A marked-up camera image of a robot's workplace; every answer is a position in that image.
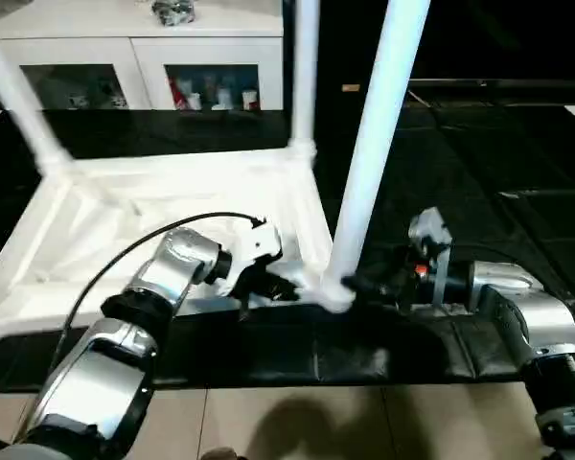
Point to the white plastic children's table top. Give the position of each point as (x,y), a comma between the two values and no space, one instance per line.
(153,201)

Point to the white plastic table leg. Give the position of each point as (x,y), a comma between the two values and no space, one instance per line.
(24,105)
(304,77)
(379,134)

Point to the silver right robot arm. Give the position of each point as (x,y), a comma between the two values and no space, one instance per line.
(527,316)

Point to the black work mat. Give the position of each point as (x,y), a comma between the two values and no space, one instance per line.
(441,192)

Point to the small beige tag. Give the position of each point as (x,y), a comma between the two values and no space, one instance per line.
(351,88)

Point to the black metal bar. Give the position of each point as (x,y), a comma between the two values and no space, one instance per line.
(498,83)

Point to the white glass-door cabinet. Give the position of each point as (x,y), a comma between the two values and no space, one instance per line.
(125,48)

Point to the dark object on cabinet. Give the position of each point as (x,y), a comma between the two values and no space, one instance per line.
(174,11)

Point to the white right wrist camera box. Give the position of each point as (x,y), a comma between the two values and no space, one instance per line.
(429,235)

